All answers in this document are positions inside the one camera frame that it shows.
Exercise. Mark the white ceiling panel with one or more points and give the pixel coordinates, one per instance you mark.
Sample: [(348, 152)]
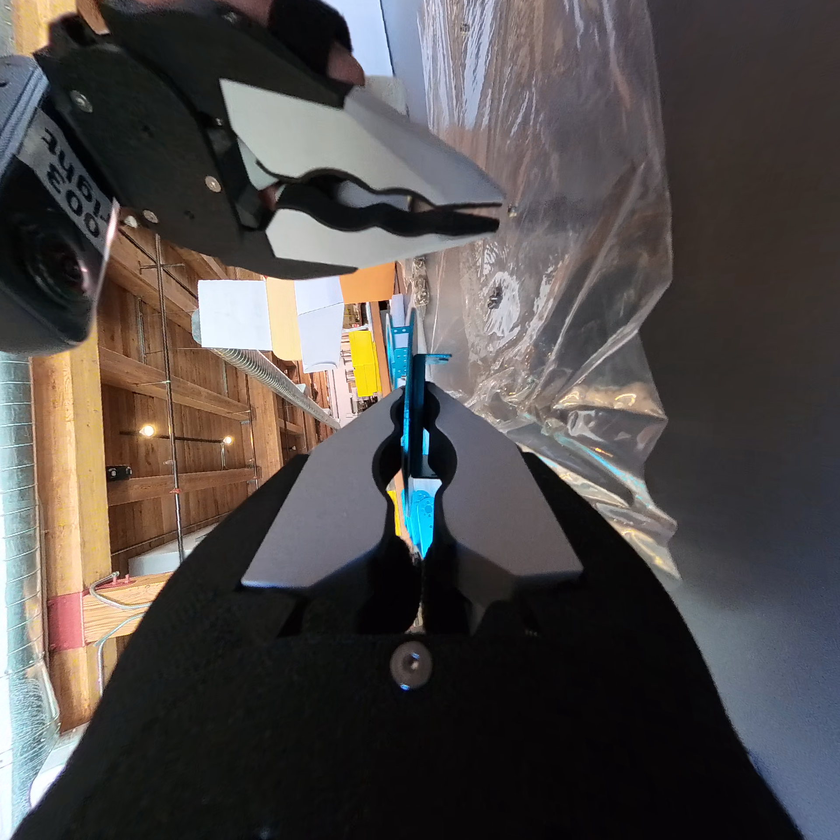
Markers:
[(229, 315)]

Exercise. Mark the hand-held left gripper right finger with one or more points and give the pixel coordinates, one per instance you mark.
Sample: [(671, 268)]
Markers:
[(505, 512)]

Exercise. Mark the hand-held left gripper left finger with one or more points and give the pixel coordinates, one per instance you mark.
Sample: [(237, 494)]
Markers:
[(315, 512)]

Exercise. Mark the orange box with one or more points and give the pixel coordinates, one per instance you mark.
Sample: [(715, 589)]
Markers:
[(367, 285)]

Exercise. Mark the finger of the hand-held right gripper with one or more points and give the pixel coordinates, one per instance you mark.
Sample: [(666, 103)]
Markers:
[(328, 243), (361, 144)]

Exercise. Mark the blue angled metal bracket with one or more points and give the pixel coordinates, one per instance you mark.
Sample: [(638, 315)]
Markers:
[(400, 348)]

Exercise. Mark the silver air duct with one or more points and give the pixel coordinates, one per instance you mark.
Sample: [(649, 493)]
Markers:
[(19, 525)]

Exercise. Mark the flexible silver duct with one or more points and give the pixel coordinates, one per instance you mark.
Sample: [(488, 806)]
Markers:
[(275, 377)]

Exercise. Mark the clear plastic bag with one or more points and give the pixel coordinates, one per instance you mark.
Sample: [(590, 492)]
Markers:
[(558, 262)]

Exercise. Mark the blue metal U bracket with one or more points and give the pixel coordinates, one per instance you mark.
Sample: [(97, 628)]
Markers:
[(420, 518)]

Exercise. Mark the small silver screw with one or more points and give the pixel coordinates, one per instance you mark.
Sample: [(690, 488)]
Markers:
[(496, 293)]

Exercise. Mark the blue round metal plate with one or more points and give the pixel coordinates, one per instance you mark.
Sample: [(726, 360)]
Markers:
[(413, 407)]

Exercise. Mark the person's right hand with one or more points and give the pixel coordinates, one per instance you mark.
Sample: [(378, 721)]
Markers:
[(308, 33)]

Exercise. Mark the small bag of silver screws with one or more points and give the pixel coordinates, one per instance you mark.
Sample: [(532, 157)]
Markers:
[(420, 289)]

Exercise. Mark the yellow box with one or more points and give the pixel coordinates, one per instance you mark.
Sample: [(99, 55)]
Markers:
[(364, 361)]

